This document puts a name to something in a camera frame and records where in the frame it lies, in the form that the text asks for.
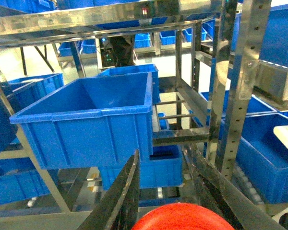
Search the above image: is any person in dark trousers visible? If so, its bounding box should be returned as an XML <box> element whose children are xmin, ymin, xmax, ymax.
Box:
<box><xmin>109</xmin><ymin>34</ymin><xmax>135</xmax><ymax>67</ymax></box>

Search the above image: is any blue bin behind target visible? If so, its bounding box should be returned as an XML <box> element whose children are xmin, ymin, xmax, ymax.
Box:
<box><xmin>97</xmin><ymin>64</ymin><xmax>161</xmax><ymax>104</ymax></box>

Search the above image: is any blue upper left shelf bin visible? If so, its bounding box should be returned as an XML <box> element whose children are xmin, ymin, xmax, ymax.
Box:
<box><xmin>10</xmin><ymin>73</ymin><xmax>153</xmax><ymax>170</ymax></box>

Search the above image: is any red mushroom push button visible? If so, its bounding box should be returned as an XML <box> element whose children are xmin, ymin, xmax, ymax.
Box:
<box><xmin>132</xmin><ymin>203</ymin><xmax>234</xmax><ymax>230</ymax></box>

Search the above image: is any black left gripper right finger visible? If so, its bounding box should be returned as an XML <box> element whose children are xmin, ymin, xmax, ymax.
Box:
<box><xmin>191</xmin><ymin>144</ymin><xmax>283</xmax><ymax>230</ymax></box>

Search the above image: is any blue lower left shelf bin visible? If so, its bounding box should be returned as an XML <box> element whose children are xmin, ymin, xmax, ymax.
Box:
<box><xmin>98</xmin><ymin>145</ymin><xmax>183</xmax><ymax>190</ymax></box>

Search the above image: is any blue shelf bin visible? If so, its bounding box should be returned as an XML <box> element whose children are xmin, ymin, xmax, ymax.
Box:
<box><xmin>10</xmin><ymin>73</ymin><xmax>153</xmax><ymax>170</ymax></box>
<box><xmin>98</xmin><ymin>145</ymin><xmax>183</xmax><ymax>190</ymax></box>

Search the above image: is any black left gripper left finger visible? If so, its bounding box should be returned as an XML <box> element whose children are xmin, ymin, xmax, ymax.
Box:
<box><xmin>78</xmin><ymin>149</ymin><xmax>140</xmax><ymax>230</ymax></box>

